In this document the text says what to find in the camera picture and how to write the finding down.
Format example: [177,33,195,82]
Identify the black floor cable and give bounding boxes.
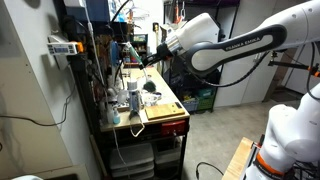
[195,161,225,180]

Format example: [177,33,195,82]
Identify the white storage bins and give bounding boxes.
[109,143,154,180]

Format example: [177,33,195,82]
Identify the white hanging wire loop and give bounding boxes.
[128,113,146,138]

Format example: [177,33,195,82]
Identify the wooden cutting board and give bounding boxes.
[145,102,185,120]

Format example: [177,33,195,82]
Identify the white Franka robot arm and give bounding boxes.
[142,0,320,180]

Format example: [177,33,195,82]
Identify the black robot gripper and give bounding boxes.
[142,43,173,67]

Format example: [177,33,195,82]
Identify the white spray bottle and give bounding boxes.
[127,80,140,114]

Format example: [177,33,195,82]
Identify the blue hand sanitizer bottle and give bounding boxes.
[113,108,120,124]

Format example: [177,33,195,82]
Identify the white power strip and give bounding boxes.
[47,35,84,56]

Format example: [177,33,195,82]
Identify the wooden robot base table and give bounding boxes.
[221,137,253,180]

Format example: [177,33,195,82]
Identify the red drawer box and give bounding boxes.
[161,120,186,136]

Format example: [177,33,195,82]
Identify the black metal shelving rack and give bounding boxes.
[164,0,240,113]

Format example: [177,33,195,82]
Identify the wooden workbench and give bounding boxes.
[74,64,192,180]

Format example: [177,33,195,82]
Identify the teal handled cleaning brush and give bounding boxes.
[125,42,156,93]

